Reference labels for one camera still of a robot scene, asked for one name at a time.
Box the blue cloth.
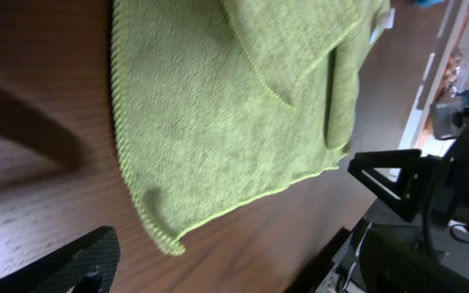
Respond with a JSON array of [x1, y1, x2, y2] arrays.
[[410, 0, 445, 8]]

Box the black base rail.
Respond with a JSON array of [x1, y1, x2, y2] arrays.
[[285, 218, 371, 293]]

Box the green microfibre cloth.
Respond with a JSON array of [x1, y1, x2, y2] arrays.
[[111, 0, 392, 256]]

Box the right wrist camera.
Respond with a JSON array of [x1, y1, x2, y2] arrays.
[[430, 97, 469, 141]]

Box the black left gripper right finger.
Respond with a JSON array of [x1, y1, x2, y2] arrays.
[[359, 227, 469, 293]]

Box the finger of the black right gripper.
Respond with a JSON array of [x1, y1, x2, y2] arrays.
[[348, 149, 426, 222]]

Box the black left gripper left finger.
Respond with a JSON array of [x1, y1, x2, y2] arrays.
[[0, 225, 121, 293]]

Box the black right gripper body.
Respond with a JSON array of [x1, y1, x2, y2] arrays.
[[413, 117, 469, 236]]

